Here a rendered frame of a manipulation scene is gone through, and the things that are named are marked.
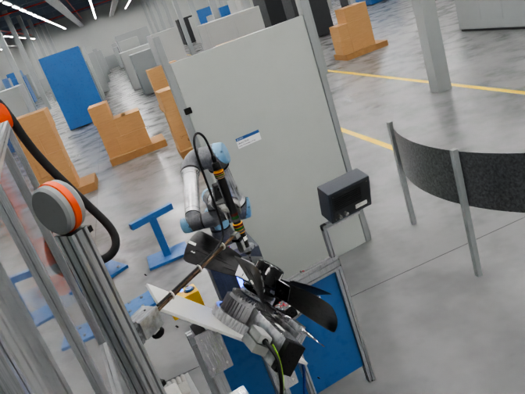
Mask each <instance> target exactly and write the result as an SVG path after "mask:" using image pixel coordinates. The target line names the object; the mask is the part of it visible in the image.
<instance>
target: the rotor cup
mask: <svg viewBox="0 0 525 394"><path fill-rule="evenodd" d="M270 265H272V266H273V267H271V266H270ZM256 267H257V268H258V269H259V270H260V271H261V272H262V279H263V280H264V282H263V284H264V287H265V292H264V294H263V298H264V299H266V300H269V301H273V300H274V298H275V296H274V295H273V294H272V293H271V292H270V291H271V289H272V288H276V283H277V280H279V279H280V276H281V275H282V274H284V271H283V270H281V269H280V268H279V267H277V266H275V265H273V264H272V263H270V262H268V261H266V260H263V259H259V260H258V263H257V264H256ZM268 268H269V271H268V273H267V274H266V275H265V273H266V271H267V269H268ZM243 286H244V287H245V288H246V289H247V290H249V291H250V292H252V293H254V294H255V295H257V294H256V292H255V289H254V288H253V287H252V285H251V283H250V281H248V282H246V281H244V282H243Z"/></svg>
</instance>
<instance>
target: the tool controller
mask: <svg viewBox="0 0 525 394"><path fill-rule="evenodd" d="M317 191H318V196H319V201H320V210H321V214H322V216H323V217H325V218H326V219H327V220H328V221H330V222H331V223H332V224H334V223H336V222H338V221H339V220H342V219H344V218H346V217H348V216H350V215H352V214H353V213H355V212H357V211H359V210H361V209H363V208H365V207H367V206H369V205H371V204H372V202H371V194H370V179H369V175H367V174H365V173H364V172H362V171H361V170H359V169H358V168H355V169H354V170H351V171H349V172H347V173H345V174H342V175H341V176H339V177H336V178H335V179H333V180H331V181H328V182H326V183H324V184H322V185H320V186H318V187H317Z"/></svg>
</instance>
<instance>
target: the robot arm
mask: <svg viewBox="0 0 525 394"><path fill-rule="evenodd" d="M210 147H211V150H212V153H213V155H214V156H215V157H216V160H217V161H219V162H220V165H221V167H222V168H221V169H223V170H224V173H225V179H226V181H227V185H228V188H229V189H230V193H231V196H232V198H233V200H234V204H235V206H236V209H237V212H238V215H239V217H240V219H241V220H244V219H247V218H249V217H251V216H252V208H251V204H250V200H249V197H245V196H244V195H243V194H241V193H240V192H239V190H238V187H237V185H236V183H235V181H234V178H233V176H232V174H231V172H230V169H229V165H230V153H229V152H228V150H227V147H226V146H225V144H224V143H222V142H217V143H212V144H211V145H210ZM197 152H198V157H199V159H200V162H201V164H202V168H203V170H207V169H208V170H209V172H210V173H212V174H213V172H214V171H213V168H212V159H211V154H210V151H209V148H208V146H203V147H201V148H197ZM200 171H201V169H200V166H199V164H198V160H197V157H196V155H195V150H194V149H193V150H191V151H190V152H189V153H188V154H187V155H186V156H185V158H184V161H183V163H182V165H181V169H180V173H181V177H182V178H183V180H184V212H185V217H184V218H182V219H180V227H181V230H182V231H183V232H184V233H185V234H187V233H191V232H194V231H199V230H202V229H205V228H210V230H211V232H212V236H213V237H214V238H216V239H218V240H219V241H220V240H221V237H222V230H221V226H220V221H219V218H218V216H217V213H216V209H215V207H214V205H213V201H212V199H211V196H210V194H209V190H208V189H205V190H204V191H203V192H202V200H203V202H204V203H205V204H206V206H207V208H206V209H205V212H204V213H201V210H200V198H199V186H198V177H199V175H200ZM210 189H211V192H212V195H213V198H214V200H215V202H216V206H217V209H218V211H219V213H220V217H221V220H222V223H223V229H224V238H223V243H225V242H226V241H227V240H228V239H229V238H230V235H231V234H232V233H233V232H235V231H234V229H233V228H232V227H231V226H230V223H232V222H233V221H232V219H231V218H230V215H229V213H230V211H229V209H228V208H227V207H226V205H225V202H224V201H223V197H222V195H221V192H220V189H219V186H218V184H217V182H216V183H213V184H212V188H210Z"/></svg>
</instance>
